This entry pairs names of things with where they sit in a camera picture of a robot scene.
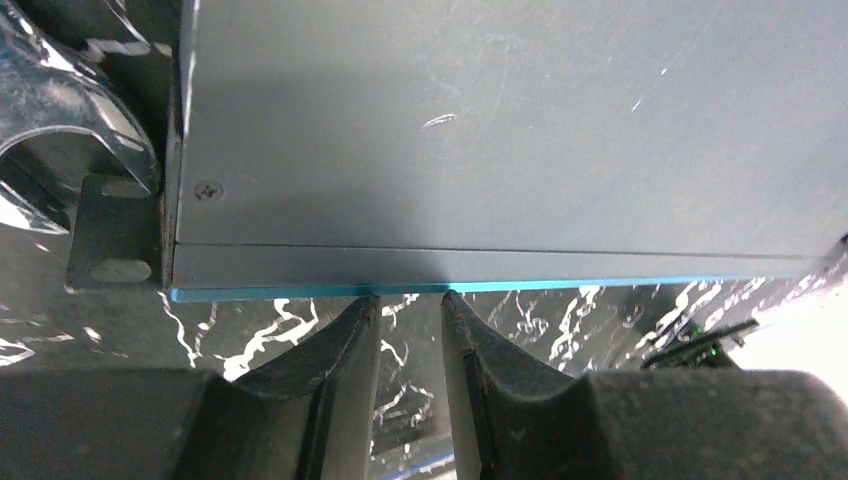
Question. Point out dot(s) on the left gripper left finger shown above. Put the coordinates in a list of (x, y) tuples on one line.
[(306, 414)]

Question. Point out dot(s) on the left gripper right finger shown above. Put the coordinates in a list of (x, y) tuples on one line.
[(515, 417)]

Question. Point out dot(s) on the large dark network switch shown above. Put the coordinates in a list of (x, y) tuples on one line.
[(321, 148)]

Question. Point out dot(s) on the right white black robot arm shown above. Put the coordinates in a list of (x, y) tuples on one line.
[(701, 349)]

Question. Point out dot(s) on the silver open-end wrench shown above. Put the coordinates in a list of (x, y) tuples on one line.
[(46, 88)]

